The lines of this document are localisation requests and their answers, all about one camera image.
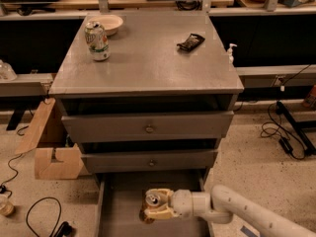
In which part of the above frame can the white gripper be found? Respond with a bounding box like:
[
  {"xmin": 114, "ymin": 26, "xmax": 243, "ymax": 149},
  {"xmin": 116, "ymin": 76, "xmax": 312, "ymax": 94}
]
[{"xmin": 144, "ymin": 189, "xmax": 194, "ymax": 220}]

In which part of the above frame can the orange soda can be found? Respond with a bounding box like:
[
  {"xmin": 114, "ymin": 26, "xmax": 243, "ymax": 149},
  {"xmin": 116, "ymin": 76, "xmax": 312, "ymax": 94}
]
[{"xmin": 139, "ymin": 195, "xmax": 161, "ymax": 224}]

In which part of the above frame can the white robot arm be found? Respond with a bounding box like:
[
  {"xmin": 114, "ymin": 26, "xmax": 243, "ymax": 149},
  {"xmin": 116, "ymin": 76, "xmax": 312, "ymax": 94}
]
[{"xmin": 144, "ymin": 185, "xmax": 316, "ymax": 237}]

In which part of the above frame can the grey middle drawer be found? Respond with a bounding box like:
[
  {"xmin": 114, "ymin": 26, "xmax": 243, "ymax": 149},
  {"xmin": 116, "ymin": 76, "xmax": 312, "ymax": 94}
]
[{"xmin": 82, "ymin": 149, "xmax": 217, "ymax": 173}]

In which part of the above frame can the grey drawer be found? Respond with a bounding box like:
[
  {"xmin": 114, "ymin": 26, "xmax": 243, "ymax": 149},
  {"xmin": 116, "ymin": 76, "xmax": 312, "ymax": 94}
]
[
  {"xmin": 94, "ymin": 170, "xmax": 213, "ymax": 237},
  {"xmin": 82, "ymin": 149, "xmax": 217, "ymax": 173},
  {"xmin": 62, "ymin": 111, "xmax": 233, "ymax": 143}
]

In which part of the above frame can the grey bottom drawer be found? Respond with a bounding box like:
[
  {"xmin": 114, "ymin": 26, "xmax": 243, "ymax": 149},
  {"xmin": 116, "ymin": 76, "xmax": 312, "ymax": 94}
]
[{"xmin": 94, "ymin": 170, "xmax": 213, "ymax": 237}]

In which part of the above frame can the grey drawer cabinet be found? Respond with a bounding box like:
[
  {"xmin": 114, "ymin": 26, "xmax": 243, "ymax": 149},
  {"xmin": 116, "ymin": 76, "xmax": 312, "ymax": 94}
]
[{"xmin": 48, "ymin": 11, "xmax": 245, "ymax": 180}]

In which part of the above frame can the grey top drawer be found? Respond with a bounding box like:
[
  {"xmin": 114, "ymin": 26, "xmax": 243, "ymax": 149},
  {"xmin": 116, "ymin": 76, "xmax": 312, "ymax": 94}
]
[{"xmin": 62, "ymin": 111, "xmax": 233, "ymax": 143}]

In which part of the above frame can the green white soda can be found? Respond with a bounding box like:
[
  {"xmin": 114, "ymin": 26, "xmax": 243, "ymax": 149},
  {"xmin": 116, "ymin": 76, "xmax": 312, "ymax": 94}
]
[{"xmin": 84, "ymin": 21, "xmax": 110, "ymax": 61}]

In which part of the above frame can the blue tape mark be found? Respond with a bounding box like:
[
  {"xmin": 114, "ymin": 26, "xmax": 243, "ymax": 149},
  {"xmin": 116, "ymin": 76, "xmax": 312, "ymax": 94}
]
[{"xmin": 240, "ymin": 226, "xmax": 261, "ymax": 237}]

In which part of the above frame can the wooden block stand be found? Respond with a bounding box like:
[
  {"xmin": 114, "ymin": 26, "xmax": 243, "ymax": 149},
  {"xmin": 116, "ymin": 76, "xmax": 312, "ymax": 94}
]
[{"xmin": 35, "ymin": 146, "xmax": 84, "ymax": 180}]

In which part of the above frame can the wooden board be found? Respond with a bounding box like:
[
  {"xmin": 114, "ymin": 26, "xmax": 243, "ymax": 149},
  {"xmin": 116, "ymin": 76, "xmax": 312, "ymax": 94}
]
[{"xmin": 15, "ymin": 98, "xmax": 55, "ymax": 155}]

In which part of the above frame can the black metal stand leg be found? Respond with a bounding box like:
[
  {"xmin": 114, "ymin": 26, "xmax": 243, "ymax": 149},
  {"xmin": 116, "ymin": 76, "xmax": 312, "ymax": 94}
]
[{"xmin": 276, "ymin": 101, "xmax": 316, "ymax": 155}]

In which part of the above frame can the white pump bottle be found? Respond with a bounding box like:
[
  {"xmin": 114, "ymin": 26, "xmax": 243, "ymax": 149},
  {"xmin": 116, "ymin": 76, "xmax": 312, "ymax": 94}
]
[{"xmin": 227, "ymin": 43, "xmax": 238, "ymax": 64}]

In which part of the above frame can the clear plastic cup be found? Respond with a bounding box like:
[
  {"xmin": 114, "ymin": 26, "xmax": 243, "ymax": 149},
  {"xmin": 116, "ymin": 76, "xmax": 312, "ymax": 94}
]
[{"xmin": 0, "ymin": 195, "xmax": 15, "ymax": 216}]

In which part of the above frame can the black snack bag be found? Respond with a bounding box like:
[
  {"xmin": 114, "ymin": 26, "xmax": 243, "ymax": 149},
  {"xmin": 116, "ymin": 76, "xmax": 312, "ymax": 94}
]
[{"xmin": 177, "ymin": 34, "xmax": 205, "ymax": 52}]

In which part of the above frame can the white bowl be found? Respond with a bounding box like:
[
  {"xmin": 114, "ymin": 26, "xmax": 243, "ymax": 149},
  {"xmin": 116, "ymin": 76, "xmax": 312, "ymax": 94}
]
[{"xmin": 90, "ymin": 15, "xmax": 123, "ymax": 37}]

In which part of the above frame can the black cable right floor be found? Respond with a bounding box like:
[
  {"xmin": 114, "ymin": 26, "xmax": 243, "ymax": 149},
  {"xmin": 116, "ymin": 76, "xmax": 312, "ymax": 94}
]
[{"xmin": 260, "ymin": 102, "xmax": 309, "ymax": 161}]

